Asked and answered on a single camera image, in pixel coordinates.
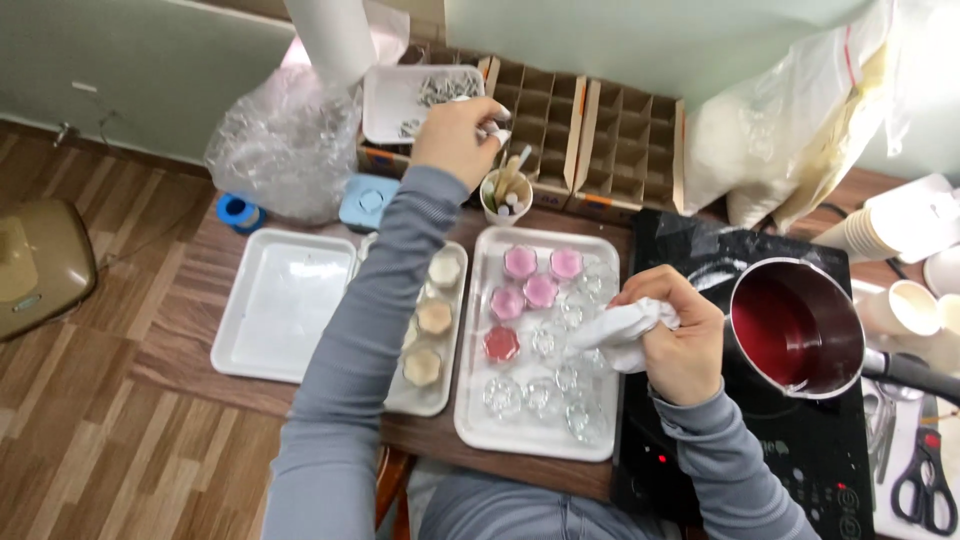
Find person's left hand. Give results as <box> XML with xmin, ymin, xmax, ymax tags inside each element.
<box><xmin>408</xmin><ymin>96</ymin><xmax>515</xmax><ymax>193</ymax></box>

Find person's right hand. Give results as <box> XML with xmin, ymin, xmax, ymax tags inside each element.
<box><xmin>607</xmin><ymin>264</ymin><xmax>728</xmax><ymax>408</ymax></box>

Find white tissue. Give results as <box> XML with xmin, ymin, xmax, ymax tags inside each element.
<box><xmin>564</xmin><ymin>297</ymin><xmax>681</xmax><ymax>375</ymax></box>

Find pile of metal wick tabs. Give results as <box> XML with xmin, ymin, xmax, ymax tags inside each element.
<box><xmin>397</xmin><ymin>72</ymin><xmax>483</xmax><ymax>141</ymax></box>

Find cardboard box with dividers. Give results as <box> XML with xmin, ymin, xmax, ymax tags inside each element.
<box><xmin>483</xmin><ymin>56</ymin><xmax>588</xmax><ymax>212</ymax></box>
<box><xmin>566</xmin><ymin>78</ymin><xmax>686</xmax><ymax>227</ymax></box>

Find white paper cup with sticks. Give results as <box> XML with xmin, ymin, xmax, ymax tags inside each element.
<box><xmin>479</xmin><ymin>146</ymin><xmax>534</xmax><ymax>228</ymax></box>

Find small white tray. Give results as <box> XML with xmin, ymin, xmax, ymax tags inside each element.
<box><xmin>362</xmin><ymin>64</ymin><xmax>487</xmax><ymax>146</ymax></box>

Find brown cardboard box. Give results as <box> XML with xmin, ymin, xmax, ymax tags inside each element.
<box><xmin>355</xmin><ymin>43</ymin><xmax>496</xmax><ymax>181</ymax></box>

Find light blue plastic box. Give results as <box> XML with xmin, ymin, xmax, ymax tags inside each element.
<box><xmin>338</xmin><ymin>173</ymin><xmax>402</xmax><ymax>233</ymax></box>

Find pink candle in glass holder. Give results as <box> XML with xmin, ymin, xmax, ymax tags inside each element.
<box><xmin>502</xmin><ymin>244</ymin><xmax>539</xmax><ymax>282</ymax></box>
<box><xmin>549</xmin><ymin>246</ymin><xmax>585</xmax><ymax>282</ymax></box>
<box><xmin>522</xmin><ymin>273</ymin><xmax>560</xmax><ymax>310</ymax></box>
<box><xmin>489</xmin><ymin>285</ymin><xmax>526</xmax><ymax>322</ymax></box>

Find white candle in glass holder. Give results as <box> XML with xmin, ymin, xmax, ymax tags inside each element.
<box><xmin>426</xmin><ymin>252</ymin><xmax>463</xmax><ymax>291</ymax></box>

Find white paper roll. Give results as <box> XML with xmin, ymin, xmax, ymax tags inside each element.
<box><xmin>282</xmin><ymin>0</ymin><xmax>411</xmax><ymax>88</ymax></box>

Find beige candle in glass holder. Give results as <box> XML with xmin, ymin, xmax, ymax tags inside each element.
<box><xmin>414</xmin><ymin>297</ymin><xmax>456</xmax><ymax>337</ymax></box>
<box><xmin>401</xmin><ymin>345</ymin><xmax>444</xmax><ymax>390</ymax></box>

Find clear crumpled plastic bag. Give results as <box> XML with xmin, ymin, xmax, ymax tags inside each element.
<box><xmin>203</xmin><ymin>63</ymin><xmax>363</xmax><ymax>226</ymax></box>

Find narrow white tray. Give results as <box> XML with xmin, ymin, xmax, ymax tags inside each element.
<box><xmin>358</xmin><ymin>232</ymin><xmax>470</xmax><ymax>418</ymax></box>

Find red candle in glass holder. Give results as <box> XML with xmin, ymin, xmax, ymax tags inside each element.
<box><xmin>483</xmin><ymin>325</ymin><xmax>521</xmax><ymax>364</ymax></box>

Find blue tape roll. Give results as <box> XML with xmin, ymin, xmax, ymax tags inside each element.
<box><xmin>216</xmin><ymin>192</ymin><xmax>266</xmax><ymax>236</ymax></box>

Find empty white square tray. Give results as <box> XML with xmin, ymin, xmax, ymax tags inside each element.
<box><xmin>210</xmin><ymin>227</ymin><xmax>358</xmax><ymax>385</ymax></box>

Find large plastic bag of wax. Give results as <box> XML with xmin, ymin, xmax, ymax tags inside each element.
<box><xmin>681</xmin><ymin>0</ymin><xmax>912</xmax><ymax>234</ymax></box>

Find group of empty glass holders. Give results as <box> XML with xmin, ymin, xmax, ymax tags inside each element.
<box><xmin>482</xmin><ymin>258</ymin><xmax>621</xmax><ymax>445</ymax></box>

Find large white tray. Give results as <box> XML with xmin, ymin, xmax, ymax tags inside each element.
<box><xmin>453</xmin><ymin>225</ymin><xmax>623</xmax><ymax>463</ymax></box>

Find steel pot with red wax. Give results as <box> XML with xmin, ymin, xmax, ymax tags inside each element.
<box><xmin>723</xmin><ymin>257</ymin><xmax>960</xmax><ymax>403</ymax></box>

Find brown wooden chair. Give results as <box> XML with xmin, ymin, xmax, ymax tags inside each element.
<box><xmin>374</xmin><ymin>445</ymin><xmax>418</xmax><ymax>532</ymax></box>

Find stack of white paper cups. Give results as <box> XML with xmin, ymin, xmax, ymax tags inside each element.
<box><xmin>812</xmin><ymin>201</ymin><xmax>903</xmax><ymax>264</ymax></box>

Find person's grey clothing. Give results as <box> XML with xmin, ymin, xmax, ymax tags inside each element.
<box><xmin>408</xmin><ymin>457</ymin><xmax>680</xmax><ymax>540</ymax></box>

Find black induction cooker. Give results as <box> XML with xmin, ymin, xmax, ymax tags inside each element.
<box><xmin>609</xmin><ymin>207</ymin><xmax>878</xmax><ymax>540</ymax></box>

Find brown floor appliance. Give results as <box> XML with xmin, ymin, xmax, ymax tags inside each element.
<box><xmin>0</xmin><ymin>198</ymin><xmax>99</xmax><ymax>343</ymax></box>

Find metal spoons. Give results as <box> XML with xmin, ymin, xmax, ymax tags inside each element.
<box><xmin>862</xmin><ymin>381</ymin><xmax>925</xmax><ymax>485</ymax></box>

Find black handled scissors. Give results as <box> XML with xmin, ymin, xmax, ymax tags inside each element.
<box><xmin>890</xmin><ymin>426</ymin><xmax>960</xmax><ymax>537</ymax></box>

